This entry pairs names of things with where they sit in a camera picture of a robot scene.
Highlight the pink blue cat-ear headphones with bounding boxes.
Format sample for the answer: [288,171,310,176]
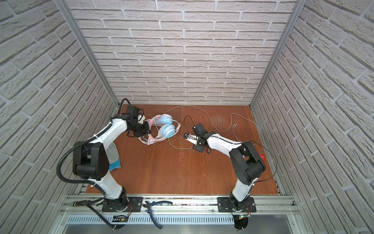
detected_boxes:
[146,114,181,145]

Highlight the green headphone cable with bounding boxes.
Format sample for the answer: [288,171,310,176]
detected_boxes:
[154,119,195,150]

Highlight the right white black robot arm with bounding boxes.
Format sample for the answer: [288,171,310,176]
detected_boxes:
[184,124,266,210]

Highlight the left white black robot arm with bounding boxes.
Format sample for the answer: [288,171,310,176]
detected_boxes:
[73,105,151,211]

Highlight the white headphones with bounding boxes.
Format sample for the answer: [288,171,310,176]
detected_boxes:
[138,116,152,145]

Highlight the blue white cloth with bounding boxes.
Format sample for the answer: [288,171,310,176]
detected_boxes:
[106,142,121,172]

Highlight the red small object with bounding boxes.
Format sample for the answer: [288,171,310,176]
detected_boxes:
[259,154,266,161]

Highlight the black yellow screwdriver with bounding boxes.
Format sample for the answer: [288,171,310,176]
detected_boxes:
[73,200,91,207]

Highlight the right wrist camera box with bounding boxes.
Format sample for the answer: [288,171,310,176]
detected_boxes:
[184,133,198,145]

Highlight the white headphone cable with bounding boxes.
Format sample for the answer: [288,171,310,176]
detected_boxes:
[163,105,261,147]

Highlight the black corrugated cable conduit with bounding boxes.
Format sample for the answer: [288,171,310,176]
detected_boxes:
[56,97,132,230]

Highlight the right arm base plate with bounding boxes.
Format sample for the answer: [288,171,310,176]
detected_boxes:
[217,197,257,213]

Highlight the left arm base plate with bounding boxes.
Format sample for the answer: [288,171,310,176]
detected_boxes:
[102,197,143,213]

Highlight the blue handled pliers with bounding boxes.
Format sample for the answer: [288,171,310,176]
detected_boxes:
[142,200,173,230]

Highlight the aluminium front rail frame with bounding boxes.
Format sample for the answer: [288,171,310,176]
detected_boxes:
[60,194,300,226]

